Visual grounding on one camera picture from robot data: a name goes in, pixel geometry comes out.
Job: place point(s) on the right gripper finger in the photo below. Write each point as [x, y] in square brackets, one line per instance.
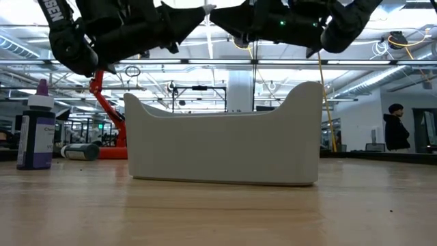
[242, 18]

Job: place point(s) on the white plastic storage bin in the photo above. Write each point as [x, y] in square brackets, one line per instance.
[222, 147]

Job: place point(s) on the large blue food coloring bottle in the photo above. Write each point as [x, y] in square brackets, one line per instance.
[90, 152]

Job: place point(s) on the large purple food coloring bottle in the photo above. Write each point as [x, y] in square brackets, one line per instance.
[35, 143]

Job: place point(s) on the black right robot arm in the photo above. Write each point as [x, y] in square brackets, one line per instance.
[345, 27]

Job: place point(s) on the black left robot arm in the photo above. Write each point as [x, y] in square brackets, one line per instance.
[71, 51]

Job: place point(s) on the red desk lamp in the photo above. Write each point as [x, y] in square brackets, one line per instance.
[106, 102]

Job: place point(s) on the person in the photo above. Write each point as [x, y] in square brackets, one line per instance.
[396, 133]

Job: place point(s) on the dark framed screen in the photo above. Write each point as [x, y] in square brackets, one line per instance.
[425, 130]

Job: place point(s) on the black metal gantry frame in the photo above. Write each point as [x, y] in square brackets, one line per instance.
[199, 88]

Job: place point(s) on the black aluminium table frame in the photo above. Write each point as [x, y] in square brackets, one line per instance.
[375, 157]

